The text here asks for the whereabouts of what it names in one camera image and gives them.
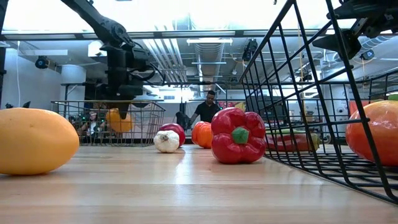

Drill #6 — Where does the orange hanging cloth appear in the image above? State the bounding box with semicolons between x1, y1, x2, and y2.
348;98;386;116

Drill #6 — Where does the colourful patterned cloth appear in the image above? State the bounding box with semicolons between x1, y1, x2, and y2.
217;101;246;113

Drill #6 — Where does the red chili pepper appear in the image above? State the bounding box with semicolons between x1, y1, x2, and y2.
264;129;321;153

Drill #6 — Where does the white garlic bulb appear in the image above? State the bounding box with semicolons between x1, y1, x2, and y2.
153;129;180;154

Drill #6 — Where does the orange persimmon green calyx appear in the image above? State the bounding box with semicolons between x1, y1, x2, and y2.
345;93;398;167

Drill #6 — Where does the red bell pepper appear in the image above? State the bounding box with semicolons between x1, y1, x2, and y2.
210;107;267;165

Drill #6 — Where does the black wire basket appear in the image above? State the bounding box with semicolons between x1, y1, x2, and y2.
238;0;398;206

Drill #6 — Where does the yellow-orange bell pepper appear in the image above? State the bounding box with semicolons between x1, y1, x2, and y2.
105;108;134;133

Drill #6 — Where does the round red tomato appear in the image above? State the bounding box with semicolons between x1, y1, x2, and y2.
159;123;187;147

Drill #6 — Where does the grey wire basket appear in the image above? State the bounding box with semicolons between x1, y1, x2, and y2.
51;99;167;147

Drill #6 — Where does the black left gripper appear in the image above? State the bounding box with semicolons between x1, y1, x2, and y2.
104;44;152;121

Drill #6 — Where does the person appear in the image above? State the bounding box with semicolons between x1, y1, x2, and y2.
70;110;103;138
186;90;222;130

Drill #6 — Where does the silver ventilation duct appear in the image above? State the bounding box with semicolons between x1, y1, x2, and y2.
357;35;393;56
194;42;225;94

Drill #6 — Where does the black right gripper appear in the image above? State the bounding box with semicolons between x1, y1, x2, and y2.
312;0;398;60

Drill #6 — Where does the orange ribbed pumpkin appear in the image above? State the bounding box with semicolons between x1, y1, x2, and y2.
191;121;215;149

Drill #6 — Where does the black overhead rig beam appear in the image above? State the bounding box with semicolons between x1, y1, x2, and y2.
0;28;398;43

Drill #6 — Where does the black ceiling spotlight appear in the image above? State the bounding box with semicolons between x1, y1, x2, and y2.
360;49;376;62
34;55;50;70
241;39;259;62

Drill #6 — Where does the yellow lemon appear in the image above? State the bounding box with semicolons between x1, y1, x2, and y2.
0;107;80;176

